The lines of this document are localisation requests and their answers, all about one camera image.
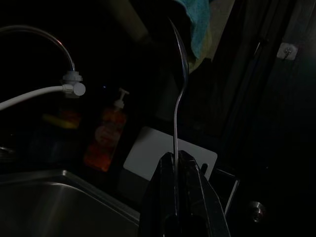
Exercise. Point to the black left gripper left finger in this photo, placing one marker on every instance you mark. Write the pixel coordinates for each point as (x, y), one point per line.
(158, 197)

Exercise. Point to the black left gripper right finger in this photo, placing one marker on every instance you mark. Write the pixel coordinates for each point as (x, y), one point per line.
(197, 202)

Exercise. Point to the silver metal spoon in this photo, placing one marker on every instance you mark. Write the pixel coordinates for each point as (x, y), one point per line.
(176, 128)

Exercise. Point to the white cutting board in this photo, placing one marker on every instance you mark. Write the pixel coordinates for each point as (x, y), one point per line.
(148, 153)

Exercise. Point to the round metal knob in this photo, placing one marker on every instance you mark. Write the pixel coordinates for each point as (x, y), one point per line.
(256, 212)

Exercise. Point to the orange peach soap bottle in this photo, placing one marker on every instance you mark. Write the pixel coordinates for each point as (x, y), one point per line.
(106, 133)

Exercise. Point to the stainless steel sink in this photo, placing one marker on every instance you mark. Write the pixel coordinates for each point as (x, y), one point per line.
(61, 209)

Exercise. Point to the dark sponge holder box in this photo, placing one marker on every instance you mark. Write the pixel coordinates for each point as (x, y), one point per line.
(56, 143)

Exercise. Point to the yellow sponge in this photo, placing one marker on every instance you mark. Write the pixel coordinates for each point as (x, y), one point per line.
(66, 122)

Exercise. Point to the white faucet adapter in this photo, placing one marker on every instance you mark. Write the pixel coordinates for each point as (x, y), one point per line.
(74, 86)

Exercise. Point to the blue cloth towel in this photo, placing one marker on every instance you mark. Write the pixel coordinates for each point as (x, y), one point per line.
(200, 24)

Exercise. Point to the beige cylinder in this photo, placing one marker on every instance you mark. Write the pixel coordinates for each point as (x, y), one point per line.
(133, 17)

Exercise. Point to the white wall hook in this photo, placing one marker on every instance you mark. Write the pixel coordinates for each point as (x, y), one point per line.
(286, 50)

